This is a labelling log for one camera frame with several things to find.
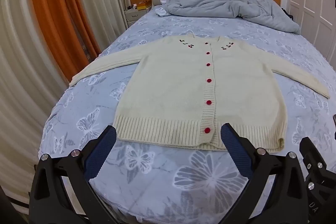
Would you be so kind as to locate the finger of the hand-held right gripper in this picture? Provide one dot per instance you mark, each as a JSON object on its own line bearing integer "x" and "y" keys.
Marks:
{"x": 313, "y": 161}

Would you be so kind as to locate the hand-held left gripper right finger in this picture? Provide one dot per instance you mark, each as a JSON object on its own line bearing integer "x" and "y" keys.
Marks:
{"x": 236, "y": 153}

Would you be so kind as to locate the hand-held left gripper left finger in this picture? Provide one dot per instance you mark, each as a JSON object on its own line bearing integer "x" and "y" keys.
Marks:
{"x": 101, "y": 155}

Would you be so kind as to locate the cream knit cardigan red buttons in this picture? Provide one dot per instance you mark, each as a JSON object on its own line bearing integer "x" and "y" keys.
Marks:
{"x": 170, "y": 87}

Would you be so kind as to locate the bed with blue butterfly sheet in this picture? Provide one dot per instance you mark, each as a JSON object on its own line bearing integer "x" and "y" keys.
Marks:
{"x": 157, "y": 182}

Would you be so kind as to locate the white nightstand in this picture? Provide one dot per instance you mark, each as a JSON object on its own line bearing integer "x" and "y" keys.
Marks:
{"x": 134, "y": 15}

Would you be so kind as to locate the dark bag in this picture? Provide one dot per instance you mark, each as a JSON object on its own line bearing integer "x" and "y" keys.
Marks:
{"x": 288, "y": 14}

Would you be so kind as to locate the grey duvet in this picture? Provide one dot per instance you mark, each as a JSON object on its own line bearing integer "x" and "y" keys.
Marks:
{"x": 223, "y": 1}

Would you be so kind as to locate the white pillow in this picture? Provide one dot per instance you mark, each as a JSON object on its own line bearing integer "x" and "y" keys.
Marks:
{"x": 162, "y": 11}

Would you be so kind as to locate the orange box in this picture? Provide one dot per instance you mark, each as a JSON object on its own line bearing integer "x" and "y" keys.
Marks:
{"x": 144, "y": 4}

